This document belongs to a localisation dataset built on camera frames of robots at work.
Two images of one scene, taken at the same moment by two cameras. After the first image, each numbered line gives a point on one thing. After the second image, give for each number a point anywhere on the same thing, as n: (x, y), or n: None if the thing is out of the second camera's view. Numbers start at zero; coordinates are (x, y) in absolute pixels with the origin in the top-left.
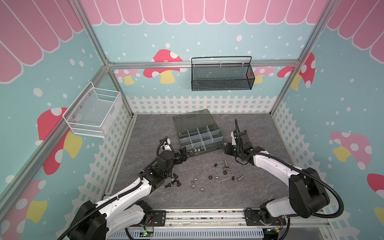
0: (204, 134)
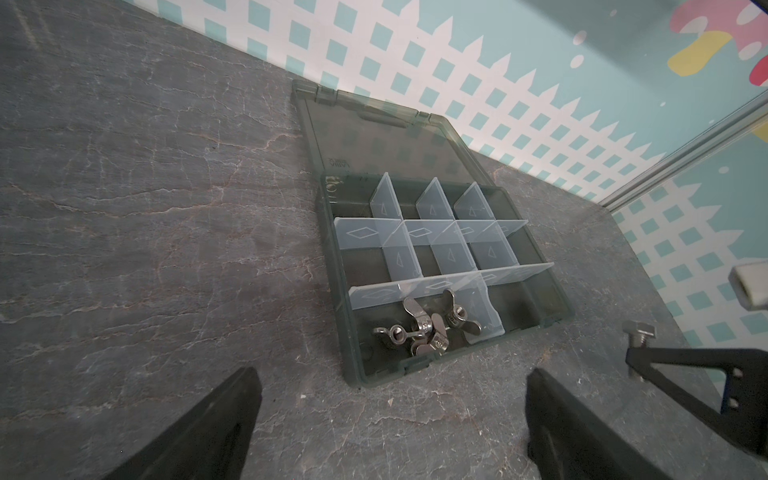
0: (428, 260)
